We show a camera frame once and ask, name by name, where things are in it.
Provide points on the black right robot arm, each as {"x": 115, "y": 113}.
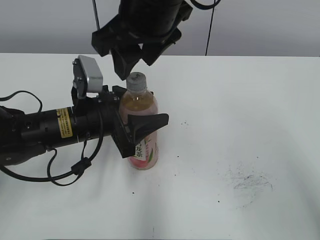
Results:
{"x": 142, "y": 30}

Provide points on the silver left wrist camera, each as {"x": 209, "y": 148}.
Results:
{"x": 88, "y": 77}

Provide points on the white bottle cap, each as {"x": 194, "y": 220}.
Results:
{"x": 136, "y": 81}

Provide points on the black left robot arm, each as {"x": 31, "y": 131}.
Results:
{"x": 24, "y": 136}

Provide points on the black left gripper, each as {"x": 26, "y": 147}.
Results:
{"x": 97, "y": 117}

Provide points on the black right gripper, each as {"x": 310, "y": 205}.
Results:
{"x": 123, "y": 43}

